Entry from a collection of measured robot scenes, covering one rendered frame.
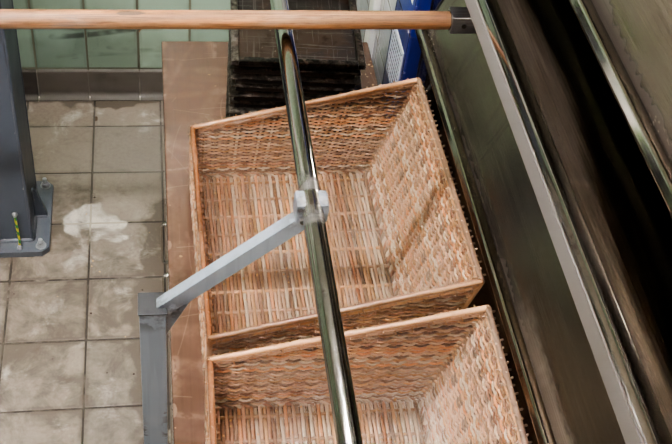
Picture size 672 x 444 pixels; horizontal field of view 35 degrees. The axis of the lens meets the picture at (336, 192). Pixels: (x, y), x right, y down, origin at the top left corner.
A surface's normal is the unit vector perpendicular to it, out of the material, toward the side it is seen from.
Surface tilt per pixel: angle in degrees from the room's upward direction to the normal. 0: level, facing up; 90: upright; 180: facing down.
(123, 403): 0
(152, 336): 90
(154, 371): 90
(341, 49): 0
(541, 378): 70
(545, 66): 8
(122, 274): 0
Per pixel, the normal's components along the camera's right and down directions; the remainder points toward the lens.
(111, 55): 0.13, 0.71
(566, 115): 0.25, -0.69
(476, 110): -0.89, -0.22
